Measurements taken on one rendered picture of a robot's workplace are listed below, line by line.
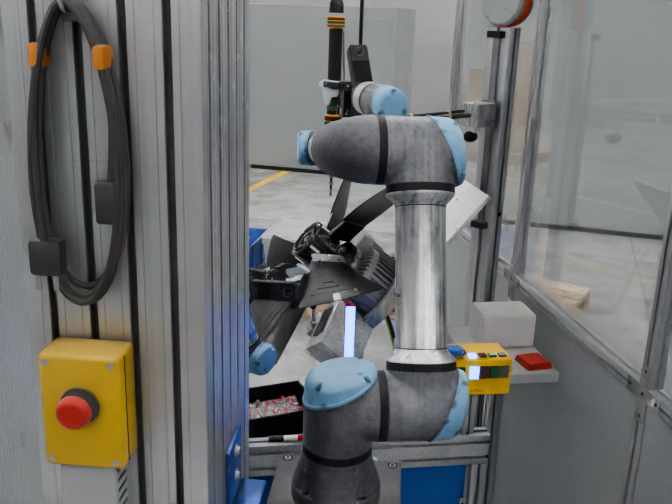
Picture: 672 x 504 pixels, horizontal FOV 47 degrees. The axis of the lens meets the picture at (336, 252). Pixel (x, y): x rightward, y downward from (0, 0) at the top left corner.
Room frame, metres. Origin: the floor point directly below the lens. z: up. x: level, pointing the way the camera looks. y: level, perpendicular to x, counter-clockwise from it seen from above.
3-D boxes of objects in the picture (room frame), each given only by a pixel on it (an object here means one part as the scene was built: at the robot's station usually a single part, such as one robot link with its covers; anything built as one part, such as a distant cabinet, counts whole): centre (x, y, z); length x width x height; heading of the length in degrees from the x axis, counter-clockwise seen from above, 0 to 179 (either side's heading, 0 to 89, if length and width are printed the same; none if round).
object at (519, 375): (2.19, -0.51, 0.85); 0.36 x 0.24 x 0.03; 9
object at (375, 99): (1.68, -0.09, 1.64); 0.11 x 0.08 x 0.09; 19
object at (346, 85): (1.83, -0.04, 1.63); 0.12 x 0.08 x 0.09; 19
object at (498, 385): (1.68, -0.33, 1.02); 0.16 x 0.10 x 0.11; 99
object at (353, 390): (1.15, -0.02, 1.20); 0.13 x 0.12 x 0.14; 96
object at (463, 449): (1.62, 0.06, 0.82); 0.90 x 0.04 x 0.08; 99
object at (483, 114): (2.43, -0.43, 1.54); 0.10 x 0.07 x 0.09; 134
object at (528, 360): (2.09, -0.59, 0.87); 0.08 x 0.08 x 0.02; 17
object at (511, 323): (2.27, -0.52, 0.92); 0.17 x 0.16 x 0.11; 99
